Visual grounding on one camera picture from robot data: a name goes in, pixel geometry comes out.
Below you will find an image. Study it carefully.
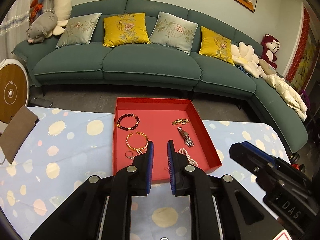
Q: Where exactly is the white sheer curtain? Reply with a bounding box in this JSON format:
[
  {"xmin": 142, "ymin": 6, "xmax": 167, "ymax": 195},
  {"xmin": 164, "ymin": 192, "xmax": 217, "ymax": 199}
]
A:
[{"xmin": 0, "ymin": 0, "xmax": 48, "ymax": 35}]

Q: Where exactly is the cream down quilt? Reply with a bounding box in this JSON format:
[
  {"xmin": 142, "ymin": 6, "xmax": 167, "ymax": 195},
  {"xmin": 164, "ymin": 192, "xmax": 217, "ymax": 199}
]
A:
[{"xmin": 259, "ymin": 59, "xmax": 308, "ymax": 122}]

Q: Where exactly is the yellow embroidered pillow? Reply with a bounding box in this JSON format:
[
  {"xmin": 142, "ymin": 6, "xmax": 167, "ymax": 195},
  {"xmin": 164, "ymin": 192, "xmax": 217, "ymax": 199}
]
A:
[
  {"xmin": 199, "ymin": 26, "xmax": 235, "ymax": 66},
  {"xmin": 103, "ymin": 13, "xmax": 151, "ymax": 47}
]

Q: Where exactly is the pearl necklace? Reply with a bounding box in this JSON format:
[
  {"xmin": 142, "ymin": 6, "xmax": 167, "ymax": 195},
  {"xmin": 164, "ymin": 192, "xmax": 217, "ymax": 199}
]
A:
[{"xmin": 178, "ymin": 148, "xmax": 199, "ymax": 167}]

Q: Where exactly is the white flower cushion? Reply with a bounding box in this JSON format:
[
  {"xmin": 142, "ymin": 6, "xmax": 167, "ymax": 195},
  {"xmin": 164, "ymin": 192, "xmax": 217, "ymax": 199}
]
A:
[{"xmin": 230, "ymin": 41, "xmax": 263, "ymax": 78}]

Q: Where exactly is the red curtain bow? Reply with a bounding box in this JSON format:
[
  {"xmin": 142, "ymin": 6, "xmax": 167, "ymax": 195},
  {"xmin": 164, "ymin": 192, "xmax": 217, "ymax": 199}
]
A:
[{"xmin": 29, "ymin": 0, "xmax": 43, "ymax": 18}]

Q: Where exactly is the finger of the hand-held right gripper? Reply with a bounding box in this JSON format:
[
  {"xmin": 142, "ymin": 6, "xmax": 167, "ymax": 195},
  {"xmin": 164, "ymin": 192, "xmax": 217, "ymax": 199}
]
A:
[
  {"xmin": 229, "ymin": 142, "xmax": 270, "ymax": 183},
  {"xmin": 240, "ymin": 141, "xmax": 288, "ymax": 167}
]

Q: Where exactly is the green sofa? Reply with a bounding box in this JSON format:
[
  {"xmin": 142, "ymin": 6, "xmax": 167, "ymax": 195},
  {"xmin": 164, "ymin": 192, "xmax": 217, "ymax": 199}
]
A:
[{"xmin": 11, "ymin": 0, "xmax": 309, "ymax": 153}]

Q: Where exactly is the brown cardboard sheet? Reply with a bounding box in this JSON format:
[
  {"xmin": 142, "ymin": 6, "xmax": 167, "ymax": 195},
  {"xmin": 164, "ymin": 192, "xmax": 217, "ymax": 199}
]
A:
[{"xmin": 0, "ymin": 105, "xmax": 40, "ymax": 164}]

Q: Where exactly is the red cardboard box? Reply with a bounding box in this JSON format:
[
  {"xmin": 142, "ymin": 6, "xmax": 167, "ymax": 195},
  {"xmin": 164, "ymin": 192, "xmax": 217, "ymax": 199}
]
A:
[{"xmin": 113, "ymin": 97, "xmax": 223, "ymax": 184}]

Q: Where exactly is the white long plush toy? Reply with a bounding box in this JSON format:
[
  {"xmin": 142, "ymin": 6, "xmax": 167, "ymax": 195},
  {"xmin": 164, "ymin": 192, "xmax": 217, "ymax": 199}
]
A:
[{"xmin": 49, "ymin": 0, "xmax": 72, "ymax": 36}]

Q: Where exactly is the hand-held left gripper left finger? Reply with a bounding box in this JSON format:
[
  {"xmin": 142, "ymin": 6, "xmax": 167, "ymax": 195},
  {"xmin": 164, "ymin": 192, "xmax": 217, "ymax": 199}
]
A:
[{"xmin": 29, "ymin": 141, "xmax": 154, "ymax": 240}]

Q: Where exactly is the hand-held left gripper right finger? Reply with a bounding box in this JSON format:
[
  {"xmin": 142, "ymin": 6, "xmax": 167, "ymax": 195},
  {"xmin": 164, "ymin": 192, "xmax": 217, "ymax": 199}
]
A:
[{"xmin": 167, "ymin": 140, "xmax": 278, "ymax": 240}]

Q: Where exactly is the red wall hanging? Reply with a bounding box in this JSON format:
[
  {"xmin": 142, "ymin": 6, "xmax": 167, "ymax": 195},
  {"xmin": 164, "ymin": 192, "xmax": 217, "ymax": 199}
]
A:
[{"xmin": 285, "ymin": 1, "xmax": 320, "ymax": 95}]

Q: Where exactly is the grey pig plush toy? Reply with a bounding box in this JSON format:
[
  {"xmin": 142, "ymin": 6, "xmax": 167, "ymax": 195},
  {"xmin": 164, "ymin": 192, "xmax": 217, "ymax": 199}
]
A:
[{"xmin": 26, "ymin": 12, "xmax": 58, "ymax": 45}]

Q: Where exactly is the red monkey plush toy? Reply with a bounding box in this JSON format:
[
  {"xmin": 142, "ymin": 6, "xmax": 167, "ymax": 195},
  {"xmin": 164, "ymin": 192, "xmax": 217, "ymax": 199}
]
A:
[{"xmin": 261, "ymin": 34, "xmax": 280, "ymax": 70}]

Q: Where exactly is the silver metal watch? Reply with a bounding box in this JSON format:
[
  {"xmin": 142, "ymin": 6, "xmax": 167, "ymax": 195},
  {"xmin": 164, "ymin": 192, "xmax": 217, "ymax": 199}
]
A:
[{"xmin": 177, "ymin": 127, "xmax": 195, "ymax": 147}]

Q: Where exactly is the gold chain bracelet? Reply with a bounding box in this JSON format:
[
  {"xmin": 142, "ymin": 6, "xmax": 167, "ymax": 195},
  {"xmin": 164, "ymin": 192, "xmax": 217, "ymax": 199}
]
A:
[{"xmin": 126, "ymin": 131, "xmax": 149, "ymax": 154}]

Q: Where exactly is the white exercise machine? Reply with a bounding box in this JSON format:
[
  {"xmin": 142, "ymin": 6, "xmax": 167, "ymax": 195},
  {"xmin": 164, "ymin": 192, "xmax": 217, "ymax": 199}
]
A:
[{"xmin": 0, "ymin": 59, "xmax": 30, "ymax": 133}]

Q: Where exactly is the blue printed tablecloth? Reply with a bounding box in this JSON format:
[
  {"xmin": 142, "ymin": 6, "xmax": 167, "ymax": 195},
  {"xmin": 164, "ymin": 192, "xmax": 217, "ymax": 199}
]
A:
[{"xmin": 0, "ymin": 106, "xmax": 300, "ymax": 240}]

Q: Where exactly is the black floor object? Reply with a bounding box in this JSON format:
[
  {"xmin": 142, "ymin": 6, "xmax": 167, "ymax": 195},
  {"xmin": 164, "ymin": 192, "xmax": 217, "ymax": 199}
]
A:
[{"xmin": 30, "ymin": 96, "xmax": 53, "ymax": 107}]

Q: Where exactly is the dark bead bracelet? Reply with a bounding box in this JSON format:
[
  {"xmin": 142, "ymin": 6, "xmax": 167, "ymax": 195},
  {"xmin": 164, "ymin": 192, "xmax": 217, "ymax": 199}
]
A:
[{"xmin": 117, "ymin": 114, "xmax": 140, "ymax": 131}]

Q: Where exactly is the grey embroidered pillow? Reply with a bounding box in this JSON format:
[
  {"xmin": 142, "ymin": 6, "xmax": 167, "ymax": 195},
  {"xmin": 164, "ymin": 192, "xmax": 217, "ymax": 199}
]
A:
[
  {"xmin": 149, "ymin": 12, "xmax": 198, "ymax": 55},
  {"xmin": 55, "ymin": 13, "xmax": 102, "ymax": 48}
]

